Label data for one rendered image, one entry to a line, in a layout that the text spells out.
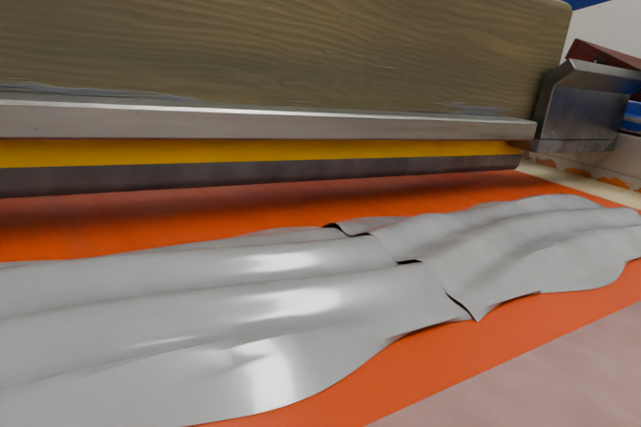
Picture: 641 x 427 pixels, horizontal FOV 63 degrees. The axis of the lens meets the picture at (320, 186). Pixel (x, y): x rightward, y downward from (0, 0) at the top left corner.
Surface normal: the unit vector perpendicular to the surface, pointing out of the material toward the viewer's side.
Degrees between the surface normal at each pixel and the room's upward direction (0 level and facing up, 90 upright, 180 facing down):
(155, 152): 75
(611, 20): 90
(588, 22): 90
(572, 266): 21
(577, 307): 15
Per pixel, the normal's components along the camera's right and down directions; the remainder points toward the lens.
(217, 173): 0.59, 0.29
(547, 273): 0.48, -0.58
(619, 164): -0.79, 0.06
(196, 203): 0.14, -0.95
